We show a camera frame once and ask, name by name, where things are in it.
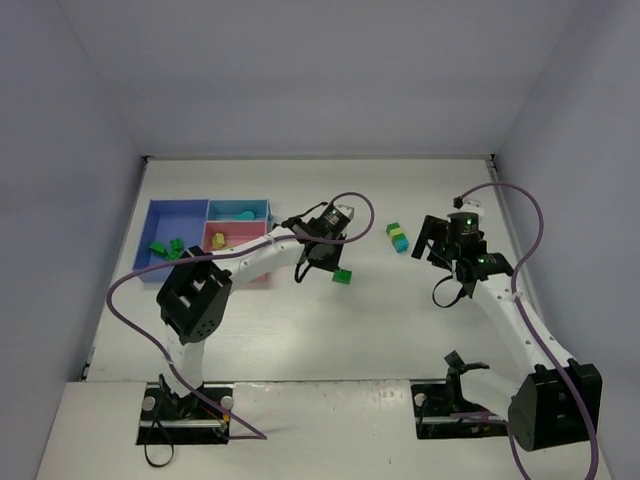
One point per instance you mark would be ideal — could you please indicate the dark green square lego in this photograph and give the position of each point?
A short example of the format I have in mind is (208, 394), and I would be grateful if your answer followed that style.
(177, 245)

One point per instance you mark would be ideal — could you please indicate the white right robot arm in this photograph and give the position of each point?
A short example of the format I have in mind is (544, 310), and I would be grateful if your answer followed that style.
(556, 400)

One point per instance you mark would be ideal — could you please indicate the pink plastic bin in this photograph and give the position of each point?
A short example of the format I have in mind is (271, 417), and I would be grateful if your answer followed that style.
(236, 233)

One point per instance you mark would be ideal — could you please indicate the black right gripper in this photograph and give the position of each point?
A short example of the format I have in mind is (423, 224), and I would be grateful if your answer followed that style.
(430, 238)

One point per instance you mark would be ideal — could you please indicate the dark green sloped lego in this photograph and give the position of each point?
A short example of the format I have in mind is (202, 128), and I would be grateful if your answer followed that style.
(158, 249)

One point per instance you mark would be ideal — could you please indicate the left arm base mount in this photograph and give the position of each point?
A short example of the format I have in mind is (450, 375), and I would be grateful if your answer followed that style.
(188, 422)

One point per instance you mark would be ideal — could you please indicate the teal rounded lego piece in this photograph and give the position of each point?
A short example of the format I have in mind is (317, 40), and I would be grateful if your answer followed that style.
(246, 215)

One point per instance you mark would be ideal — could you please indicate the pale yellow lego brick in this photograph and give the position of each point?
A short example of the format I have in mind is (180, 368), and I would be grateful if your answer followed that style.
(218, 241)

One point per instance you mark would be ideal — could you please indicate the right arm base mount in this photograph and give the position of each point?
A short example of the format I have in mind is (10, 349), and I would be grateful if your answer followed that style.
(437, 417)

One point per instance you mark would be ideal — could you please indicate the teal plastic bin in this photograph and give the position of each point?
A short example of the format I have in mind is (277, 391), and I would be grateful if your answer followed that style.
(227, 209)

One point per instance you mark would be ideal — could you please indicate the blue plastic bin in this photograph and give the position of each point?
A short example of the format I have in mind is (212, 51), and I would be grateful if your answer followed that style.
(167, 220)

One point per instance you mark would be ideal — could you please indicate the green yellow teal lego cluster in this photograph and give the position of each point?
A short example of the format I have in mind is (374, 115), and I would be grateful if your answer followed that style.
(397, 237)

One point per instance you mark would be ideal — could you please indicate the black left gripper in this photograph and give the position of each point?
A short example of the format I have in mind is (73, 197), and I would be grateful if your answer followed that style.
(324, 255)

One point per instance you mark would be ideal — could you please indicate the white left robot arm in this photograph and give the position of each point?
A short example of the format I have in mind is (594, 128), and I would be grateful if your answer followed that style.
(194, 296)

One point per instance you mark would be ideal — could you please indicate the green yellow sloped lego stack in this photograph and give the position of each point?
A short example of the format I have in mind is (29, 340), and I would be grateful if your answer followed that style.
(342, 276)

